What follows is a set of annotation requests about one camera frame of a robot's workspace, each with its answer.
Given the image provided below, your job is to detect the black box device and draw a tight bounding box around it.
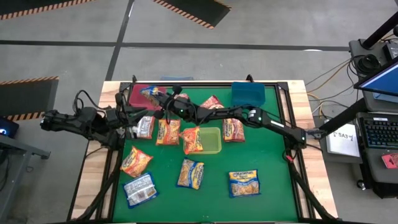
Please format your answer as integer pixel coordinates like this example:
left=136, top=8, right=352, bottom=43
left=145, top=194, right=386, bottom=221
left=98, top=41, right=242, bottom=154
left=382, top=42, right=398, bottom=62

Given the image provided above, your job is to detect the black aluminium table frame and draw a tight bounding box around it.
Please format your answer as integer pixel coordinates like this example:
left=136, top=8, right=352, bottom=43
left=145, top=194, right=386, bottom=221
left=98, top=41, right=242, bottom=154
left=67, top=74, right=340, bottom=224

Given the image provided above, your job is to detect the blue plastic bin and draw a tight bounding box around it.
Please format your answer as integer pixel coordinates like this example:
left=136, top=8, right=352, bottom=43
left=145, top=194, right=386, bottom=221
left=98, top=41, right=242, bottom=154
left=231, top=81, right=267, bottom=108

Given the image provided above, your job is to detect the black cable coil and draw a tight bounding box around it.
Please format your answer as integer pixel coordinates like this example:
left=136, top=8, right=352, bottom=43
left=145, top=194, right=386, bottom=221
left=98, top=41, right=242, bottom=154
left=356, top=54, right=382, bottom=75

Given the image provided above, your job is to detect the grey metal cart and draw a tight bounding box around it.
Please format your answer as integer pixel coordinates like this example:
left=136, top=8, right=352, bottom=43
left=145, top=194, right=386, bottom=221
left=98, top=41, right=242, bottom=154
left=0, top=133, right=52, bottom=224

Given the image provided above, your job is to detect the black backlit keyboard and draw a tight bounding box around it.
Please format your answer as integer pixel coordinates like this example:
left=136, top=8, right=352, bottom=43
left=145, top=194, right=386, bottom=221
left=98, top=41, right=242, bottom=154
left=362, top=117, right=398, bottom=149

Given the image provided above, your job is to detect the black device with blue light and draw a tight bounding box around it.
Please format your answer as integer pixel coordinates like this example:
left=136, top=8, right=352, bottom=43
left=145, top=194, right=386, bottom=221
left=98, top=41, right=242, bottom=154
left=0, top=116, right=20, bottom=139

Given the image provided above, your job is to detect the orange Maruchan noodle pack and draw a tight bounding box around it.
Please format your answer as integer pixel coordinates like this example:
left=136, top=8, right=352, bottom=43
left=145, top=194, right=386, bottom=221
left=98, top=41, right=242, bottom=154
left=179, top=126, right=205, bottom=156
left=155, top=118, right=182, bottom=146
left=119, top=146, right=154, bottom=178
left=132, top=115, right=155, bottom=140

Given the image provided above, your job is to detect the black monitor pole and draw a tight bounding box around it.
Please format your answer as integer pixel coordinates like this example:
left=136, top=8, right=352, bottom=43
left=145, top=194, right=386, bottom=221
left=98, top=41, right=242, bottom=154
left=360, top=12, right=398, bottom=50

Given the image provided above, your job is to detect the grey base plate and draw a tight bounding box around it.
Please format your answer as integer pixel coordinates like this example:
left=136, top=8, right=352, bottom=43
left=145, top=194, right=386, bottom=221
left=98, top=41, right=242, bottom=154
left=319, top=119, right=364, bottom=165

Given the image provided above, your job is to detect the grey workstation shelf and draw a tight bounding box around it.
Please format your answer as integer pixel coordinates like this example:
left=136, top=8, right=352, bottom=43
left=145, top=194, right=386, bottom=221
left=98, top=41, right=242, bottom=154
left=355, top=93, right=398, bottom=185

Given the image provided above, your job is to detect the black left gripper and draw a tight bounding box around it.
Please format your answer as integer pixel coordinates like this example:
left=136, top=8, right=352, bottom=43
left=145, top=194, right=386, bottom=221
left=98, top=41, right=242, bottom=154
left=114, top=92, right=149, bottom=139

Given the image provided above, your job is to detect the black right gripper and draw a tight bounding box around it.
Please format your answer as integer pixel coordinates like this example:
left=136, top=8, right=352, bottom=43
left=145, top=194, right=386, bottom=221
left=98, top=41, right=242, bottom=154
left=151, top=85, right=187, bottom=119

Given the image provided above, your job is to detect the black equipment case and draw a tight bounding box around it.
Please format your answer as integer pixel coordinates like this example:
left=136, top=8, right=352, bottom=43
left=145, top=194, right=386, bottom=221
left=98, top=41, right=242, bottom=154
left=371, top=179, right=398, bottom=199

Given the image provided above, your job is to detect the red plastic bin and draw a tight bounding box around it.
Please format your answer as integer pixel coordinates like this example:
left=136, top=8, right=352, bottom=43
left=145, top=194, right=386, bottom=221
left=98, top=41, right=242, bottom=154
left=128, top=83, right=169, bottom=111

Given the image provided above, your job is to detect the black hazard-striped floor mat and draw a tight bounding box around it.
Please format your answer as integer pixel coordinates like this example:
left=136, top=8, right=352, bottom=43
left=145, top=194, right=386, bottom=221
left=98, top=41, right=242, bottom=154
left=0, top=76, right=60, bottom=122
left=0, top=0, right=94, bottom=21
left=152, top=0, right=233, bottom=30

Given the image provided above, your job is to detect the workstation desk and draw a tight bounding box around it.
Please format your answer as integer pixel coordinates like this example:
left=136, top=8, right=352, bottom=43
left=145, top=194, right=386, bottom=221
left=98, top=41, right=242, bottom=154
left=348, top=39, right=398, bottom=78

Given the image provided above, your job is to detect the white SA3 label sheet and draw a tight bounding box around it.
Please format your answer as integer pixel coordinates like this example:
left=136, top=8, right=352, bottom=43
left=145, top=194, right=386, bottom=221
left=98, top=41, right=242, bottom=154
left=325, top=123, right=361, bottom=158

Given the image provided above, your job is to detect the pink card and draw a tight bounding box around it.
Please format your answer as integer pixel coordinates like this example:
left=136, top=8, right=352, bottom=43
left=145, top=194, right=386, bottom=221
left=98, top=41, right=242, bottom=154
left=381, top=152, right=398, bottom=170

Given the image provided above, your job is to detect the blue Maruchan noodle pack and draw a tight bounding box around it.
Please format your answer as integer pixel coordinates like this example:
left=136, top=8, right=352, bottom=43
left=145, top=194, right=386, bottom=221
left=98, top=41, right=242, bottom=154
left=228, top=169, right=261, bottom=198
left=122, top=172, right=160, bottom=210
left=139, top=85, right=167, bottom=106
left=176, top=157, right=205, bottom=190

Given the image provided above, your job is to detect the green table mat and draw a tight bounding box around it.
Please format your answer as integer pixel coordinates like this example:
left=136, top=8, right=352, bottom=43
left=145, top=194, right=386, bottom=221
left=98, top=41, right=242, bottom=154
left=112, top=86, right=299, bottom=222

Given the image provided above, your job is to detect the grey floor cable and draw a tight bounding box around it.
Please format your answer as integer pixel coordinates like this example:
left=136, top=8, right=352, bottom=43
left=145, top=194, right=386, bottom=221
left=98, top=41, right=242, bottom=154
left=304, top=57, right=352, bottom=86

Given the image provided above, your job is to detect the yellow floor cable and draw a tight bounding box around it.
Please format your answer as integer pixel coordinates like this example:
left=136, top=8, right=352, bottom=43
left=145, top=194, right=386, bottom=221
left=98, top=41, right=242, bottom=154
left=306, top=60, right=354, bottom=94

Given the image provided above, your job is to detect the black stand beam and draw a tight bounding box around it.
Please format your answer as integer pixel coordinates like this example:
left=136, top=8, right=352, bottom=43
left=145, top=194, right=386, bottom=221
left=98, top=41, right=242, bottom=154
left=318, top=98, right=368, bottom=134

